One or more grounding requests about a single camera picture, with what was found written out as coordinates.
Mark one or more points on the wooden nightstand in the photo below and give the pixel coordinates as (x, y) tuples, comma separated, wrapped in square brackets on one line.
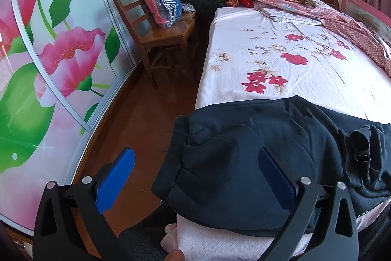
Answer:
[(191, 16)]

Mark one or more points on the pink framed panel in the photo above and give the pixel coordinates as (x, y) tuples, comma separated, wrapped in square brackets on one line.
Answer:
[(363, 8)]

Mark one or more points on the floral sliding wardrobe door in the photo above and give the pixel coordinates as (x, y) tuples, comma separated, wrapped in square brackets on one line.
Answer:
[(45, 65)]

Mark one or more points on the wooden chair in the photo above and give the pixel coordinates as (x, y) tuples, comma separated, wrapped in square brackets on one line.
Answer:
[(165, 34)]

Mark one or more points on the dark grey fabric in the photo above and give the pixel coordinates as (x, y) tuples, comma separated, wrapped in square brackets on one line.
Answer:
[(143, 236)]

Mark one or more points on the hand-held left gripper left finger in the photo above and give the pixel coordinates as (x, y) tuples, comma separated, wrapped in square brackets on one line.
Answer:
[(116, 175)]

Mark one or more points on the wooden bed with floral sheet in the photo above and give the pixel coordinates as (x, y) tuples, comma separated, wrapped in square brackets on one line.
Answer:
[(275, 65)]

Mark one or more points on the pale blue patterned cloth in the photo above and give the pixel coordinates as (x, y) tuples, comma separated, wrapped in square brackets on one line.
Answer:
[(290, 15)]

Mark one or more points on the person's left hand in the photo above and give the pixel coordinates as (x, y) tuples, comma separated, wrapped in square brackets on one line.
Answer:
[(174, 255)]

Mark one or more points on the black clothing pile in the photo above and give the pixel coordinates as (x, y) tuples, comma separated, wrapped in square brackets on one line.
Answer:
[(204, 5)]

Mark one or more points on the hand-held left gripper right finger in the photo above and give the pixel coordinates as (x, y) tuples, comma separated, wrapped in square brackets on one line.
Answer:
[(276, 178)]

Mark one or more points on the pink patterned quilt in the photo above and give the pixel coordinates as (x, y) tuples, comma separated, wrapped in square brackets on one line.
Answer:
[(351, 22)]

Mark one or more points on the dark navy pants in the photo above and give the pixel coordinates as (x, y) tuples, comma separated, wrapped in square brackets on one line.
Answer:
[(244, 151)]

